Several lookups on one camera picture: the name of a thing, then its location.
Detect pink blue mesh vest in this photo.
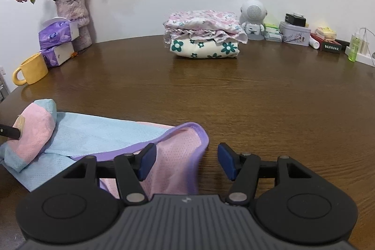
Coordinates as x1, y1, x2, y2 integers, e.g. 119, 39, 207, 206
1, 99, 209, 197

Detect yellow ceramic mug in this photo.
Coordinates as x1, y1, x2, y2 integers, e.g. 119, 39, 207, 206
12, 52, 48, 86

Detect lower purple tissue pack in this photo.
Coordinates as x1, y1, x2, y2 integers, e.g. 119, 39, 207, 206
41, 42, 74, 68

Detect purple tissue pack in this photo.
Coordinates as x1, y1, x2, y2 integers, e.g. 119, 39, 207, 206
38, 17, 79, 50
41, 42, 74, 68

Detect upper purple tissue pack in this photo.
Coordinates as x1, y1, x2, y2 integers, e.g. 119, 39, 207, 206
38, 17, 79, 50

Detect purple textured vase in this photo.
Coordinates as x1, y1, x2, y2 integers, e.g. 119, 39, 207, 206
56, 0, 92, 52

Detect white power strip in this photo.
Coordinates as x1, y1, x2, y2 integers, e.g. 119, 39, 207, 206
355, 53, 374, 67

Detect white small tube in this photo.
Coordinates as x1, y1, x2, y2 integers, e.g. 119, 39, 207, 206
309, 36, 320, 50

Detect black red gift box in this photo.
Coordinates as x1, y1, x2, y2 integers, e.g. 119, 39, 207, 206
310, 34, 345, 54

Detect green spray bottle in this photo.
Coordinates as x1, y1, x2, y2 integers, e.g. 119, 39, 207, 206
348, 32, 362, 62

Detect white green small boxes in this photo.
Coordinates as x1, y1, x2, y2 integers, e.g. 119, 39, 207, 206
262, 23, 283, 42

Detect folded green flower garment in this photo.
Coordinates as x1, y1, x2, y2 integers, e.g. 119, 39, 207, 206
169, 37, 240, 59

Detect black charger on tin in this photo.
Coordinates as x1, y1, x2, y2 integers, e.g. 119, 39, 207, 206
285, 13, 306, 27

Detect folded pink floral garment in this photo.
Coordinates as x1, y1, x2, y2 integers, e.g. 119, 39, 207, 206
163, 10, 248, 44

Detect white astronaut speaker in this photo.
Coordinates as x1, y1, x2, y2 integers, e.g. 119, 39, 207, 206
240, 0, 268, 41

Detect wall socket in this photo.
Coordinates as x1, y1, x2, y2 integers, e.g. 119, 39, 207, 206
0, 66, 6, 75

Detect white cable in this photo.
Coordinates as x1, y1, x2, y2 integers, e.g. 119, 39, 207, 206
357, 26, 375, 67

